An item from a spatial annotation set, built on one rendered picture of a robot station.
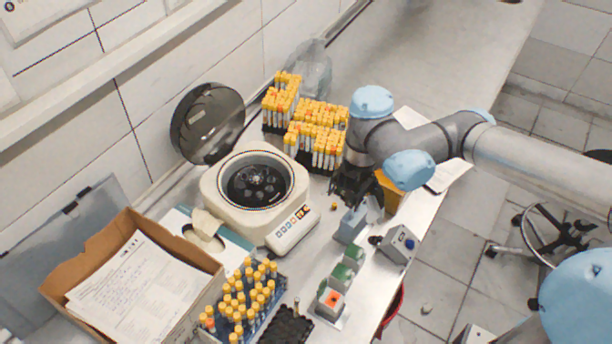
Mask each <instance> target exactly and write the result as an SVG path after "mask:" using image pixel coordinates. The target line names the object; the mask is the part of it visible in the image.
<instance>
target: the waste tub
mask: <svg viewBox="0 0 612 344"><path fill-rule="evenodd" d="M373 173H375V176H376V177H377V180H378V182H379V185H380V186H381V188H382V191H383V193H384V212H386V213H388V214H390V215H391V216H393V217H395V216H396V214H397V213H398V211H399V210H400V209H401V207H402V206H403V204H404V203H405V201H406V200H407V198H408V197H409V196H410V195H411V194H412V191H410V192H402V191H400V190H399V189H397V188H396V187H395V186H394V184H393V183H392V182H391V181H390V179H388V178H387V177H386V176H385V175H384V174H383V172H382V170H381V169H380V168H379V169H377V170H375V171H373Z"/></svg>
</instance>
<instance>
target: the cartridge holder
mask: <svg viewBox="0 0 612 344"><path fill-rule="evenodd" d="M318 302H319V300H317V295H316V296H315V298H314V299H313V301H312V302H311V304H310V305H309V307H308V308H307V311H308V312H309V313H311V314H312V315H313V316H315V317H316V318H318V319H320V320H322V321H324V322H325V323H327V324H328V325H330V326H332V327H333V328H335V329H337V330H339V331H342V329H343V327H344V325H345V323H346V322H347V320H348V318H349V316H350V315H351V314H352V310H351V309H348V308H347V307H345V306H346V303H343V306H342V308H341V310H340V312H339V314H338V315H337V317H336V319H334V318H333V317H331V316H329V315H328V314H326V313H324V312H323V311H321V310H319V309H318Z"/></svg>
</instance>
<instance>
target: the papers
mask: <svg viewBox="0 0 612 344"><path fill-rule="evenodd" d="M393 115H394V117H395V118H396V119H397V120H398V121H399V122H400V123H401V124H402V126H403V127H404V128H405V129H410V128H413V127H416V126H420V125H423V124H426V123H428V122H431V121H430V120H428V119H427V118H425V117H423V116H421V115H420V114H418V113H417V112H415V111H413V110H412V109H411V108H410V107H408V106H406V105H404V106H402V107H401V108H400V109H398V110H397V111H395V112H394V113H393ZM472 166H473V165H471V164H469V163H467V162H465V161H463V160H462V159H460V158H454V159H451V160H448V161H446V162H443V163H442V164H439V165H437V166H435V172H434V174H433V176H432V178H431V179H430V180H429V181H428V182H427V183H426V185H427V186H428V187H430V188H431V189H432V190H434V191H435V192H436V193H438V194H441V193H442V192H443V191H444V190H445V189H447V188H448V187H449V186H450V185H451V184H452V183H453V182H455V180H456V179H457V178H459V177H460V176H461V175H462V174H463V173H464V172H465V171H466V170H467V169H469V168H470V167H472Z"/></svg>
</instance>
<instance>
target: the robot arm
mask: <svg viewBox="0 0 612 344"><path fill-rule="evenodd" d="M392 111H393V97H392V95H391V94H390V93H389V92H388V91H387V90H385V89H384V88H382V87H380V86H364V87H361V88H359V89H358V90H357V91H355V93H354V94H353V96H352V102H351V106H350V107H349V116H348V122H347V128H346V134H345V138H344V144H343V151H342V153H343V163H342V164H341V165H340V166H339V167H337V168H336V170H335V171H334V173H333V176H332V177H331V178H330V180H329V181H328V183H327V185H326V188H325V189H324V190H323V191H322V192H321V196H322V195H324V194H325V193H328V192H329V193H328V197H329V196H330V195H331V194H332V193H333V194H334V195H336V196H338V197H340V200H342V201H343V202H345V206H346V207H348V208H349V209H353V208H354V207H355V209H354V212H356V211H357V210H358V209H359V207H360V206H361V205H362V203H363V197H364V196H365V195H366V193H368V192H370V195H369V196H367V197H366V199H365V204H366V207H367V214H366V222H367V224H368V225H370V224H371V223H372V222H373V221H375V220H376V221H377V224H378V225H379V226H380V225H381V224H382V221H383V213H384V193H383V190H382V188H381V186H380V185H379V182H378V180H377V177H376V176H375V173H373V171H375V170H377V169H379V168H380V169H381V170H382V173H383V174H384V175H385V176H386V177H387V178H388V179H390V181H391V182H392V183H393V184H394V186H395V187H396V188H397V189H399V190H400V191H402V192H410V191H414V190H415V189H418V188H419V187H420V186H421V185H424V184H426V183H427V182H428V181H429V180H430V179H431V178H432V176H433V175H434V172H435V166H437V165H439V164H442V163H443V162H446V161H448V160H451V159H454V158H460V159H462V160H463V161H465V162H467V163H469V164H471V165H473V166H475V167H478V168H480V169H482V170H484V171H486V172H488V173H490V174H492V175H494V176H496V177H499V178H502V179H503V180H505V181H507V182H509V183H511V184H513V185H515V186H517V187H520V188H522V189H523V190H525V191H527V192H529V193H531V194H533V195H535V196H537V197H540V198H542V199H544V200H546V201H548V202H550V203H552V204H554V205H556V206H558V207H561V208H563V209H565V210H567V211H569V212H572V213H574V214H576V215H578V216H580V217H582V218H584V219H586V220H588V221H590V222H592V223H595V224H597V225H598V226H599V227H601V228H603V229H605V230H607V231H609V232H611V233H612V166H610V165H608V164H606V163H603V162H600V161H596V160H595V159H592V158H589V157H585V156H582V155H579V154H577V153H575V152H571V151H568V150H565V149H563V148H561V147H556V146H554V145H551V144H548V143H546V142H544V141H541V140H537V139H534V138H532V137H528V136H525V135H523V134H520V133H517V132H515V131H513V130H510V129H507V128H504V127H502V126H498V125H497V124H496V122H495V119H494V117H493V116H492V115H490V114H489V113H488V111H487V110H486V109H484V108H481V107H473V108H469V109H462V110H459V111H456V112H454V113H453V114H451V115H449V116H444V117H442V118H439V119H436V120H434V121H431V122H428V123H426V124H423V125H420V126H416V127H413V128H410V129H405V128H404V127H403V126H402V124H401V123H400V122H399V121H398V120H397V119H396V118H395V117H394V115H393V114H392ZM335 188H336V189H335ZM333 191H334V192H333ZM538 303H539V310H538V311H537V312H536V313H535V314H534V315H532V316H528V317H526V318H524V319H521V320H519V321H518V322H517V323H516V325H515V327H514V328H512V329H511V330H509V331H507V332H506V333H505V334H503V335H501V336H500V337H498V338H496V339H494V340H492V341H490V342H489V343H487V344H612V239H610V240H609V241H607V242H605V243H603V244H601V245H600V246H598V247H596V248H593V249H591V250H588V251H585V252H581V253H579V254H577V255H575V256H573V257H572V258H569V259H567V260H566V261H565V262H563V263H562V264H561V265H560V266H558V267H557V268H556V269H555V270H553V271H552V272H551V273H550V274H549V275H548V276H547V277H546V279H545V280H544V282H543V284H542V286H541V288H540V290H539V294H538Z"/></svg>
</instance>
